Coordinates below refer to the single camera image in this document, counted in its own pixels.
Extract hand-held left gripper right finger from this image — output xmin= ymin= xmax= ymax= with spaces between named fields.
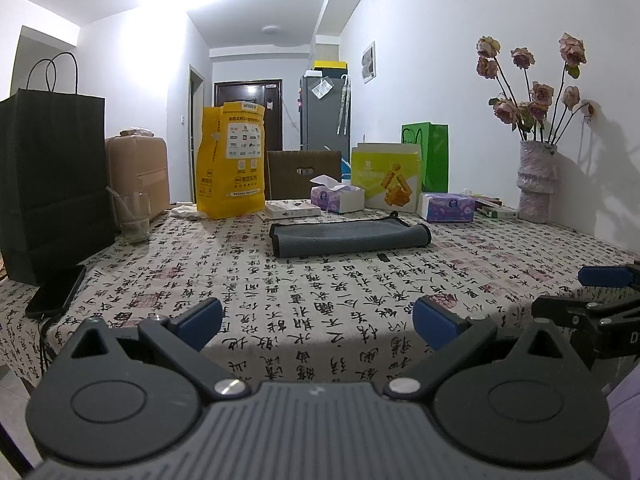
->
xmin=383 ymin=296 xmax=572 ymax=402

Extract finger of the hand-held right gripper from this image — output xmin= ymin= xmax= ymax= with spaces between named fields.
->
xmin=531 ymin=296 xmax=609 ymax=334
xmin=577 ymin=260 xmax=640 ymax=292

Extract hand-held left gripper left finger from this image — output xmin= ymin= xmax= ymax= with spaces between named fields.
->
xmin=69 ymin=298 xmax=252 ymax=402

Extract grey towel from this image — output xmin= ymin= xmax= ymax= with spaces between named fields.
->
xmin=269 ymin=214 xmax=432 ymax=259

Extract person's purple clothing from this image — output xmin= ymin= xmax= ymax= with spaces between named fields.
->
xmin=589 ymin=369 xmax=640 ymax=480

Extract crumpled white tissue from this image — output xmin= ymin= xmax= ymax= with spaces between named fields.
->
xmin=168 ymin=202 xmax=204 ymax=220

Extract calligraphy print tablecloth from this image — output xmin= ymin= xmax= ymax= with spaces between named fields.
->
xmin=0 ymin=200 xmax=640 ymax=397

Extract textured white vase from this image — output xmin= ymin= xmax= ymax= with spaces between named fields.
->
xmin=517 ymin=140 xmax=559 ymax=224

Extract purple tissue box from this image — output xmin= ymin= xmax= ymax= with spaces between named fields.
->
xmin=309 ymin=174 xmax=366 ymax=215
xmin=417 ymin=191 xmax=476 ymax=224

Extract small green-white box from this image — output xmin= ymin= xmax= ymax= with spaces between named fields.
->
xmin=473 ymin=195 xmax=520 ymax=220

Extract clear drinking glass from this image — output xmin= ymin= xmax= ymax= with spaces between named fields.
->
xmin=106 ymin=186 xmax=152 ymax=246

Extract flat white box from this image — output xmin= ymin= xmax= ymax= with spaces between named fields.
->
xmin=257 ymin=200 xmax=322 ymax=221

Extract black smartphone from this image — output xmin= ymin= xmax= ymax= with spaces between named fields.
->
xmin=25 ymin=264 xmax=88 ymax=319

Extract yellow-green snack box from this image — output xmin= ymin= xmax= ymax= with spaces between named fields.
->
xmin=350 ymin=142 xmax=423 ymax=212

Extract yellow plastic bag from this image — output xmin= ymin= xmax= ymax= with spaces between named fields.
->
xmin=196 ymin=101 xmax=266 ymax=220

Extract beige suitcase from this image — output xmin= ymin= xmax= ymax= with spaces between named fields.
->
xmin=105 ymin=132 xmax=171 ymax=222

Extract green paper bag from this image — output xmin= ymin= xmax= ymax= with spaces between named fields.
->
xmin=401 ymin=121 xmax=450 ymax=195

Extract brown cardboard box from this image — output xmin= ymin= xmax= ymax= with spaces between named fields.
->
xmin=266 ymin=150 xmax=344 ymax=202

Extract dried pink roses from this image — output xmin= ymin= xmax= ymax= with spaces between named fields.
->
xmin=475 ymin=32 xmax=599 ymax=144

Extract black paper bag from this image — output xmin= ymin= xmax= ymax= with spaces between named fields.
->
xmin=0 ymin=52 xmax=119 ymax=287

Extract dark brown door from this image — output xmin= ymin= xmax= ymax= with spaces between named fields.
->
xmin=213 ymin=79 xmax=284 ymax=154

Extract hanging clear umbrella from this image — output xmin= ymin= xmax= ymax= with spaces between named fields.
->
xmin=335 ymin=75 xmax=352 ymax=136

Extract grey refrigerator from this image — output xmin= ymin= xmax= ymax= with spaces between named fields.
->
xmin=298 ymin=74 xmax=351 ymax=154

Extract yellow and black box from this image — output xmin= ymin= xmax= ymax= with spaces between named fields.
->
xmin=313 ymin=60 xmax=350 ymax=77

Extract black cable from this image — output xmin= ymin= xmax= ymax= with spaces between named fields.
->
xmin=37 ymin=314 xmax=57 ymax=378

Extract white wall picture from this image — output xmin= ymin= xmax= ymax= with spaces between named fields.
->
xmin=360 ymin=41 xmax=377 ymax=85

